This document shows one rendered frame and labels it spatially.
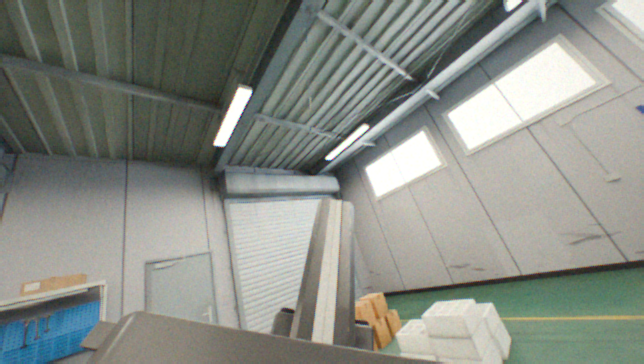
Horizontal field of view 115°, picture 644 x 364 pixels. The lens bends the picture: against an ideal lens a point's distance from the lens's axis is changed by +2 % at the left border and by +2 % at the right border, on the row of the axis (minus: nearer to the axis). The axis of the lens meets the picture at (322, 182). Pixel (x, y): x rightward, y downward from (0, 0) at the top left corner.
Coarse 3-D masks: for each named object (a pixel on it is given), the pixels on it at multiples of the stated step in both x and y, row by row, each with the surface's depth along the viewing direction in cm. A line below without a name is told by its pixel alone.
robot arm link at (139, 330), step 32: (128, 320) 5; (160, 320) 5; (192, 320) 5; (96, 352) 5; (128, 352) 4; (160, 352) 4; (192, 352) 4; (224, 352) 4; (256, 352) 5; (288, 352) 5; (320, 352) 5; (352, 352) 5
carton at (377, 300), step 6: (372, 294) 343; (378, 294) 330; (360, 300) 339; (366, 300) 330; (372, 300) 321; (378, 300) 323; (384, 300) 330; (372, 306) 321; (378, 306) 318; (384, 306) 324; (378, 312) 313; (384, 312) 319; (378, 318) 312
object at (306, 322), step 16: (320, 208) 10; (320, 224) 9; (320, 240) 8; (320, 256) 8; (304, 272) 7; (320, 272) 7; (304, 288) 7; (320, 288) 7; (304, 304) 6; (320, 304) 6; (288, 320) 7; (304, 320) 6; (320, 320) 6; (288, 336) 6; (304, 336) 6; (320, 336) 6
